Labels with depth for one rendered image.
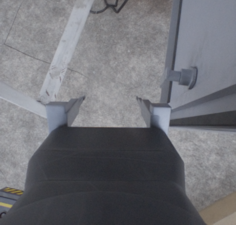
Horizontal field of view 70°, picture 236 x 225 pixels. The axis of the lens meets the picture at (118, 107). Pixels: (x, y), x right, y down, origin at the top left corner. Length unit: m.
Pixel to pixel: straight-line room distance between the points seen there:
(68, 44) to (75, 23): 0.12
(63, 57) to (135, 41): 0.48
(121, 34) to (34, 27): 0.60
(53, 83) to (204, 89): 0.79
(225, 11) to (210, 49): 0.04
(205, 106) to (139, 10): 1.11
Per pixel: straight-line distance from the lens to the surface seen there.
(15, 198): 0.91
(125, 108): 1.03
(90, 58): 1.14
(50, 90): 0.90
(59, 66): 0.91
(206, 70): 0.21
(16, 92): 0.72
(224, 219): 1.08
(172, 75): 0.24
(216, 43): 0.20
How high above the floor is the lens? 1.03
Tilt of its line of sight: 82 degrees down
